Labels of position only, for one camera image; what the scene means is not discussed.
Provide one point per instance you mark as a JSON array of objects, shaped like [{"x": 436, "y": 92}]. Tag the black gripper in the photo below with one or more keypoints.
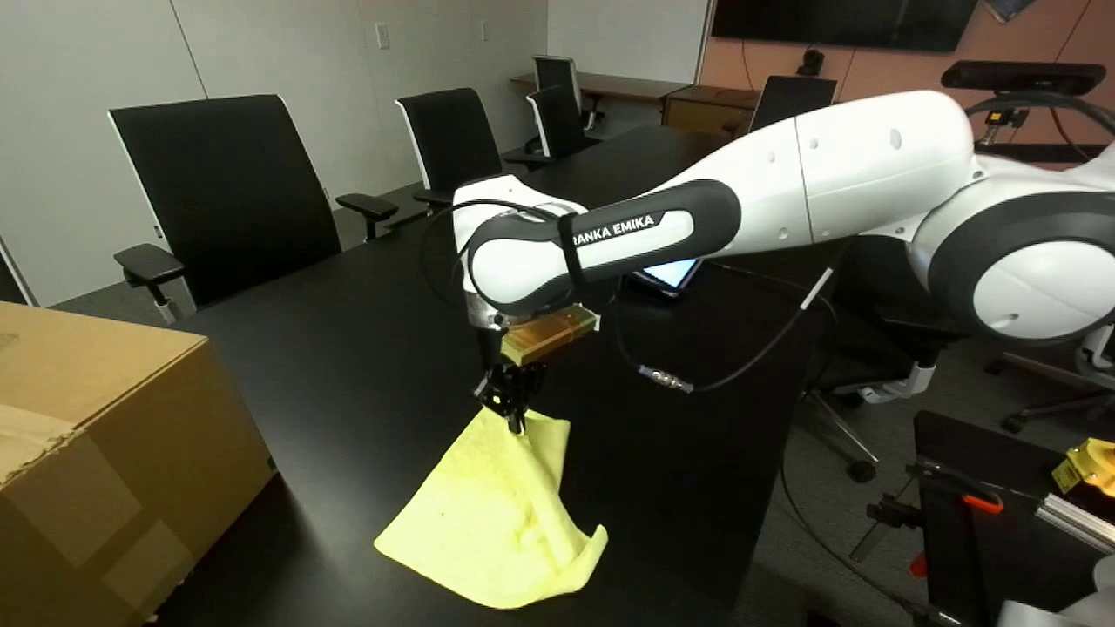
[{"x": 506, "y": 389}]

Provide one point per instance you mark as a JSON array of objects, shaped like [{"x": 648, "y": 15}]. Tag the yellow towel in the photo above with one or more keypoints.
[{"x": 489, "y": 519}]

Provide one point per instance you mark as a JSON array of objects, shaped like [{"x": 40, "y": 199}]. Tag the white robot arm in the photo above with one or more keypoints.
[{"x": 1003, "y": 244}]

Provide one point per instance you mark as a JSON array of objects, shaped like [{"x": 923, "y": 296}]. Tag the touchscreen tablet console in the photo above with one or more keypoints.
[{"x": 674, "y": 276}]

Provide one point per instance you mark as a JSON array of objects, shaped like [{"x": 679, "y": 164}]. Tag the black office chair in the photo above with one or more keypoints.
[
  {"x": 231, "y": 190},
  {"x": 452, "y": 142},
  {"x": 556, "y": 110},
  {"x": 884, "y": 327}
]

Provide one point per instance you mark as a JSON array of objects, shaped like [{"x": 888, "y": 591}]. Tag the black office chair far left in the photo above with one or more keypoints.
[{"x": 556, "y": 110}]

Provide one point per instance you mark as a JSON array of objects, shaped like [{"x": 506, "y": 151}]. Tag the black office chair right side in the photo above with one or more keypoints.
[{"x": 884, "y": 327}]

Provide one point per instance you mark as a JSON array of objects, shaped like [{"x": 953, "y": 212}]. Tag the black office chair near left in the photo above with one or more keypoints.
[{"x": 231, "y": 190}]

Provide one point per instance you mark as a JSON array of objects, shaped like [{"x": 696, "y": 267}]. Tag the cardboard box on table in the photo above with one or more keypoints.
[{"x": 122, "y": 457}]

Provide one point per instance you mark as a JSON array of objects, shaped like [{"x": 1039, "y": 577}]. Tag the black office chair far end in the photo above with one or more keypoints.
[{"x": 794, "y": 94}]

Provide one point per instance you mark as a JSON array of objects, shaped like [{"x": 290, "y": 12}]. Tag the webcam on credenza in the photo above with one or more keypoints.
[{"x": 813, "y": 64}]

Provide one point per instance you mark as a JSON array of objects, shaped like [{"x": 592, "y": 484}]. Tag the tan wrist camera box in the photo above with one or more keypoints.
[{"x": 543, "y": 337}]

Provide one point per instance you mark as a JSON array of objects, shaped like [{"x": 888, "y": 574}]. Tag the wall mounted television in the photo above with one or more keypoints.
[{"x": 919, "y": 24}]

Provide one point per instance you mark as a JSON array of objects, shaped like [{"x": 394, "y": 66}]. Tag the black depth camera bar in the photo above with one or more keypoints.
[{"x": 995, "y": 73}]

